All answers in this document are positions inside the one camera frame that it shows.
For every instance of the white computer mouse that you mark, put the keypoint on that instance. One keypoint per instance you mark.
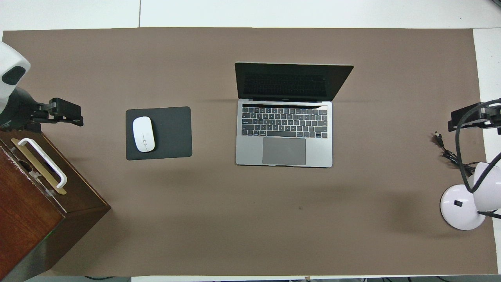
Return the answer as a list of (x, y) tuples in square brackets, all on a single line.
[(143, 135)]

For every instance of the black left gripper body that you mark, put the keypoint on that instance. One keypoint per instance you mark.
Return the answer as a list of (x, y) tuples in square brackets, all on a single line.
[(19, 111)]

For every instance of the silver laptop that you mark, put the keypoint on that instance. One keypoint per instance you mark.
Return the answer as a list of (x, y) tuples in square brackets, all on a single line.
[(283, 150)]

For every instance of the white desk lamp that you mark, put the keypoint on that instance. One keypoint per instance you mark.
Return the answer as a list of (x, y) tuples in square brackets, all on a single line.
[(458, 211)]

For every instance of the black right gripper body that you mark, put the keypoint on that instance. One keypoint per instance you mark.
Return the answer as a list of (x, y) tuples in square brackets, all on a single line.
[(494, 117)]

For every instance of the brown table mat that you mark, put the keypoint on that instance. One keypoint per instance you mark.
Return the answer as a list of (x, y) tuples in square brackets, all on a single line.
[(235, 215)]

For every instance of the black mouse pad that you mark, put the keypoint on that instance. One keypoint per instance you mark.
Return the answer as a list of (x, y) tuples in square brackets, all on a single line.
[(172, 133)]

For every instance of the dark brown wooden box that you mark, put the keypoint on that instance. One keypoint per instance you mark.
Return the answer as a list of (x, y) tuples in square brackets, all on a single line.
[(23, 219)]

